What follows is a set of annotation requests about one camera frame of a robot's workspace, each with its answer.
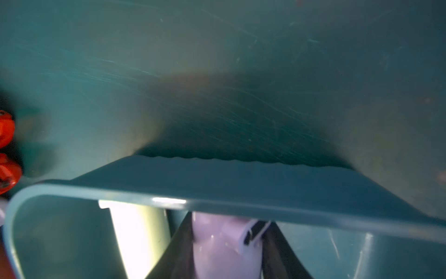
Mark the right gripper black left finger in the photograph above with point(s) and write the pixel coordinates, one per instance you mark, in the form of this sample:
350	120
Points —
177	261

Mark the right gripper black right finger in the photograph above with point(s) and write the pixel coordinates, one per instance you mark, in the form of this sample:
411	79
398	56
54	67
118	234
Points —
278	259

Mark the pale yellow flashlight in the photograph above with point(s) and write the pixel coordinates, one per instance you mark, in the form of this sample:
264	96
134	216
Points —
142	234

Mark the purple flashlight group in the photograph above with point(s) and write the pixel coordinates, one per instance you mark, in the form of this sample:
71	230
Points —
227	247

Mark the teal plastic storage box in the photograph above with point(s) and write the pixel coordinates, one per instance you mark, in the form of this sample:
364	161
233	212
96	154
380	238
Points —
339	223

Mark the red flashlight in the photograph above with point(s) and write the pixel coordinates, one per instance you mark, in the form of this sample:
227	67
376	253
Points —
7	129
11	173

